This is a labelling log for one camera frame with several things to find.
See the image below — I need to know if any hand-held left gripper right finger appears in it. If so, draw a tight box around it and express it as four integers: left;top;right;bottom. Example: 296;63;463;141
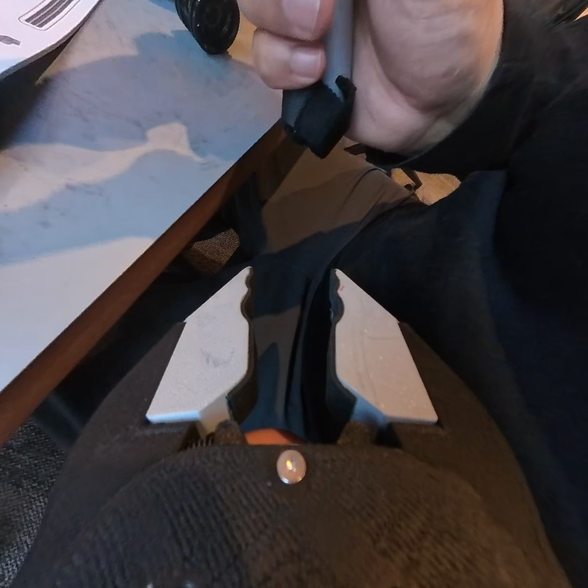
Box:
330;269;439;423

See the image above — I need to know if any person's dark torso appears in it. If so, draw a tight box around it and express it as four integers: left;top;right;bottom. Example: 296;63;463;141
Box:
322;161;588;588

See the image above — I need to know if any person's right hand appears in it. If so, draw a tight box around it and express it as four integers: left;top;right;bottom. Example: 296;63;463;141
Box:
239;0;506;154

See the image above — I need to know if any yellow toy vehicle model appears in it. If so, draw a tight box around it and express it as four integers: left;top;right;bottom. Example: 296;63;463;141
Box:
175;0;240;55

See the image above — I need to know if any white instruction booklet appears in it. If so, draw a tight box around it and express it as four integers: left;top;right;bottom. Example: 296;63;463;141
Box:
0;0;99;76

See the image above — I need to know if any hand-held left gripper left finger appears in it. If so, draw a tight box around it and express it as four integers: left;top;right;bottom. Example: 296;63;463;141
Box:
146;268;253;432

